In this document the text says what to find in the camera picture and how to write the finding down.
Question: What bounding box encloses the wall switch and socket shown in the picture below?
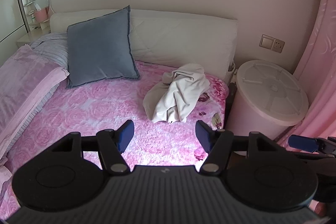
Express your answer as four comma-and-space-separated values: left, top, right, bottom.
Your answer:
259, 35, 285, 53

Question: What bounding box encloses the pink pillow near headboard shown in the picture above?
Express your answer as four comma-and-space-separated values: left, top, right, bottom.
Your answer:
1, 32, 69, 157

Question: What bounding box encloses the cream white garment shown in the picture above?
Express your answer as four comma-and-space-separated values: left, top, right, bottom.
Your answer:
143, 64, 210, 123

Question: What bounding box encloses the white bedside dresser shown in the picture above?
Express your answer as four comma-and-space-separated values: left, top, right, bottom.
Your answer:
17, 14, 51, 48

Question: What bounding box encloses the pink curtain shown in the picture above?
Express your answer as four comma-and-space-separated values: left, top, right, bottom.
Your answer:
278, 0, 335, 149

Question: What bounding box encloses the pink cup on dresser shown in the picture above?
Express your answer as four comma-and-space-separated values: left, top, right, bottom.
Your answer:
34, 7, 48, 23

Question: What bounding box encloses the blue grey square cushion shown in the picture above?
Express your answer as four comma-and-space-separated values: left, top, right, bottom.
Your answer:
67, 6, 140, 88

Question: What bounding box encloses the white padded headboard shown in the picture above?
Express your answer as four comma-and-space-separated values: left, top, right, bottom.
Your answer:
51, 8, 238, 80

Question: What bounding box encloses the pink floral bed blanket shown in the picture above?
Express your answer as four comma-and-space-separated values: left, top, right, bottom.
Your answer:
0, 60, 230, 214

